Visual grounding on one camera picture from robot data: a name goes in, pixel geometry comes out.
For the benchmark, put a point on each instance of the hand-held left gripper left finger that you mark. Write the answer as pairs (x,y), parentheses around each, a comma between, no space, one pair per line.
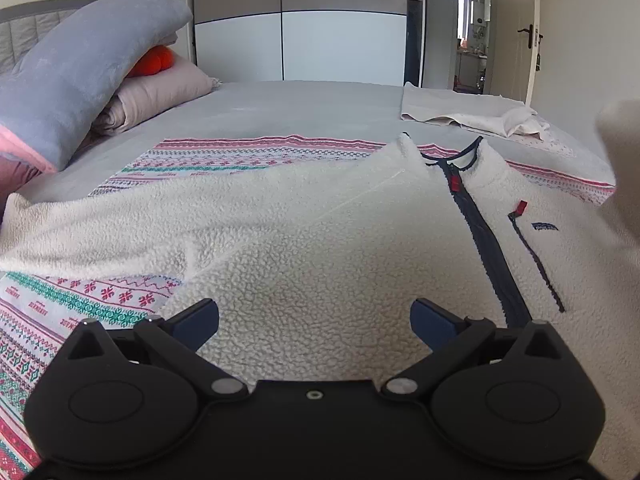
(195,322)

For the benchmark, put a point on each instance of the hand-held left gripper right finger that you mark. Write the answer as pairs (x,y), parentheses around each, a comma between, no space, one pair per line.
(431,322)

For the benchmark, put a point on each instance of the white fleece jacket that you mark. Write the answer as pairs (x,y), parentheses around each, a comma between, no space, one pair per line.
(325,260)

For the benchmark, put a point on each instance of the patterned knit blanket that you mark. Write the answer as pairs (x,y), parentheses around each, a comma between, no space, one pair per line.
(75,305)

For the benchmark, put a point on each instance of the beige towel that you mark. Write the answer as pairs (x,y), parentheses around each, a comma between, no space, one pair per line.
(450,105)

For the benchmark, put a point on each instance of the beige pillow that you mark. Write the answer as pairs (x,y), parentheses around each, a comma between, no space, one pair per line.
(160,92)

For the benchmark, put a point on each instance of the pink blanket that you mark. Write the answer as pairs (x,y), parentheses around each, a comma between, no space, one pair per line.
(20,165)

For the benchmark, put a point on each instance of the orange plush toy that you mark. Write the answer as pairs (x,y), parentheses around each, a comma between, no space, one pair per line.
(155,62)

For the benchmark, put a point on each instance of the grey blue pillow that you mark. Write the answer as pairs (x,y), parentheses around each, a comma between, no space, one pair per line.
(75,75)

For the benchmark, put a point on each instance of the white and grey wardrobe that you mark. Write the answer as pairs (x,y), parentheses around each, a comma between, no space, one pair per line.
(240,45)

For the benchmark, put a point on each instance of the cream door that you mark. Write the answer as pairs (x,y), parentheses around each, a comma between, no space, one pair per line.
(510,10)

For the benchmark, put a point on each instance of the grey padded headboard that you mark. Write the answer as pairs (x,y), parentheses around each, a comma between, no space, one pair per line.
(20,30)

